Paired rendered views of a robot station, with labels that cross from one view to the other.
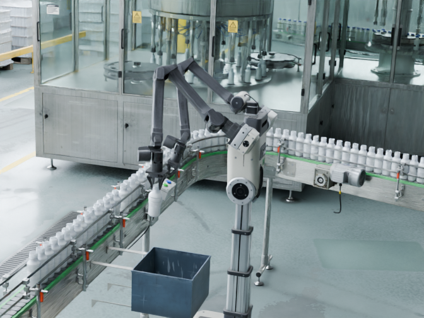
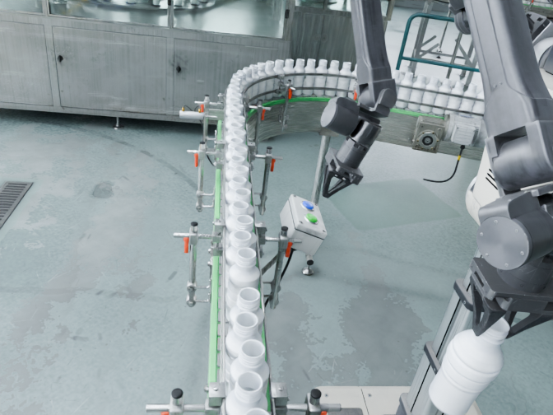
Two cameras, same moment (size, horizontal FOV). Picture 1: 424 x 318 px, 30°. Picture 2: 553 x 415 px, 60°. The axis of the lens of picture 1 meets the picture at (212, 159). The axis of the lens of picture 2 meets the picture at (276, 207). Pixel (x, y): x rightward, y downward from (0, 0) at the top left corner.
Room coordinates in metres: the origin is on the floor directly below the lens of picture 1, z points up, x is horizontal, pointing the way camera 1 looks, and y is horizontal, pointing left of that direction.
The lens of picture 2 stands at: (3.46, 0.75, 1.71)
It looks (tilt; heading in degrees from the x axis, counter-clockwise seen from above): 30 degrees down; 335
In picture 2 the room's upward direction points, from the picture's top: 8 degrees clockwise
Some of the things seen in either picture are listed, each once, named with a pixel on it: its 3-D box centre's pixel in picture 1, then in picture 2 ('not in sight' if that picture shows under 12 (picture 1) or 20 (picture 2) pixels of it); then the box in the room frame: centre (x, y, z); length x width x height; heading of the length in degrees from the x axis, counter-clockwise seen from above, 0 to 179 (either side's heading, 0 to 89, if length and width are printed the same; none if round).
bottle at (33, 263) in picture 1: (33, 269); not in sight; (3.18, 0.76, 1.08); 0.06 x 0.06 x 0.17
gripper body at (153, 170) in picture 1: (157, 166); (527, 265); (3.77, 0.27, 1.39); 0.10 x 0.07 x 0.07; 71
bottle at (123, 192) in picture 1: (123, 197); (243, 286); (4.15, 0.48, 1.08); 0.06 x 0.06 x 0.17
